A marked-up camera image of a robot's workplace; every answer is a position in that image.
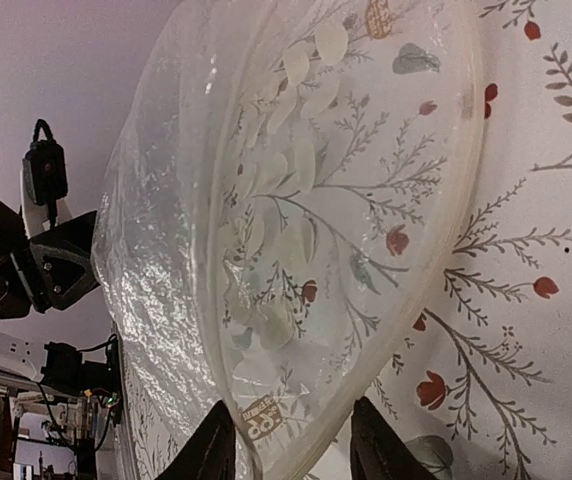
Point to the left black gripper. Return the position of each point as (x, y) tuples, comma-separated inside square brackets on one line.
[(62, 258)]

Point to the clear zip top bag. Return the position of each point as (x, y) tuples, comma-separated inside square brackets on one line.
[(287, 185)]

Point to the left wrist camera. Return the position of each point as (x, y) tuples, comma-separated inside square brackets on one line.
[(44, 171)]

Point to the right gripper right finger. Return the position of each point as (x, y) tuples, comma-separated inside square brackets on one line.
[(376, 451)]

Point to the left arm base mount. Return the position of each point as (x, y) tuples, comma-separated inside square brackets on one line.
[(93, 374)]

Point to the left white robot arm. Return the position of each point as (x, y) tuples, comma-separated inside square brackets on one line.
[(20, 357)]

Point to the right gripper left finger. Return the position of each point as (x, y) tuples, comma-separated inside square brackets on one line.
[(210, 453)]

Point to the floral table mat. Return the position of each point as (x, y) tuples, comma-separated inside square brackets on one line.
[(481, 385)]

